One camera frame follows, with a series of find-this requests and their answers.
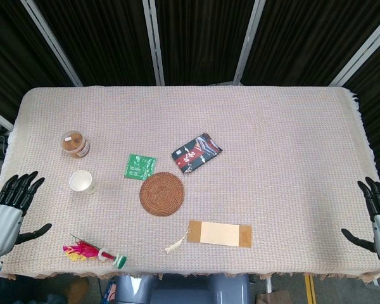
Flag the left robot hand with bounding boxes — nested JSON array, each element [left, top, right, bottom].
[[0, 171, 53, 258]]

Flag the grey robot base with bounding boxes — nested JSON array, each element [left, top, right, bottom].
[[113, 273, 251, 304]]

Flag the white paper cup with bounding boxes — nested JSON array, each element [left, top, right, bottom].
[[68, 170, 98, 194]]

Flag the round brown woven coaster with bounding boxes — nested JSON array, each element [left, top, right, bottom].
[[139, 172, 186, 218]]

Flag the colourful feather shuttlecock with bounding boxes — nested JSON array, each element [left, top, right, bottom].
[[62, 234, 128, 270]]

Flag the yellow floor tape strip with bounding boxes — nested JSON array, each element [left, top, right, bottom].
[[305, 274, 317, 304]]

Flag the clear jar of brown snacks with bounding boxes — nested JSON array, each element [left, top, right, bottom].
[[61, 130, 91, 160]]

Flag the brown cardboard box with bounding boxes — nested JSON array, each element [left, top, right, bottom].
[[256, 289, 293, 304]]

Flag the green tea sachet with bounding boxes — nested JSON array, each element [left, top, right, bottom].
[[123, 153, 157, 182]]

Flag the brown bookmark with tassel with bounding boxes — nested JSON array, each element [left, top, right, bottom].
[[164, 220, 253, 254]]

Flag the beige woven tablecloth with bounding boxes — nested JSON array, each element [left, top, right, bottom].
[[0, 85, 380, 285]]

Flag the black red snack packet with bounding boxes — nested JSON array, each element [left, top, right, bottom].
[[171, 132, 224, 175]]

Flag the grey partition frame post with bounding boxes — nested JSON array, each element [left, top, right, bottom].
[[20, 0, 84, 87], [328, 6, 380, 87], [232, 0, 267, 86], [142, 0, 165, 87]]

